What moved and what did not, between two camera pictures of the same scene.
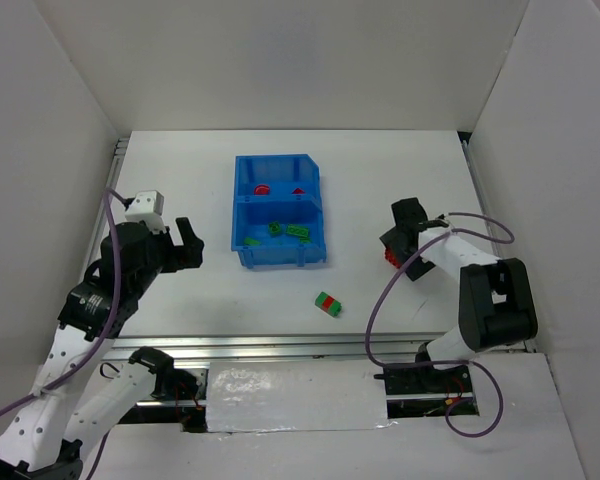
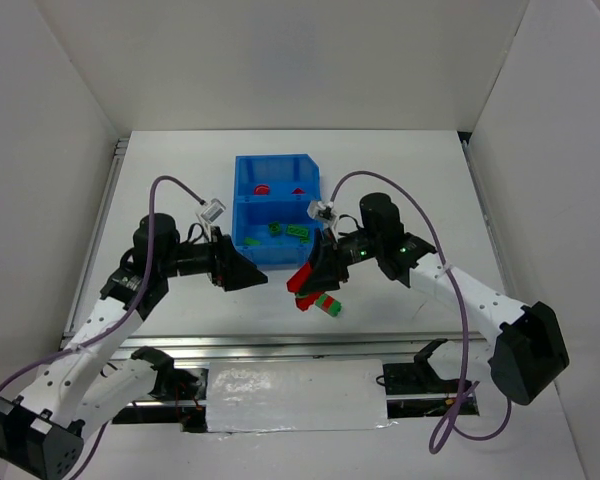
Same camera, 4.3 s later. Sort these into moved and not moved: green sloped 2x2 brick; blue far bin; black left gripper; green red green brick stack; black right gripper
Moved: black right gripper; black left gripper
Not moved: green sloped 2x2 brick; green red green brick stack; blue far bin
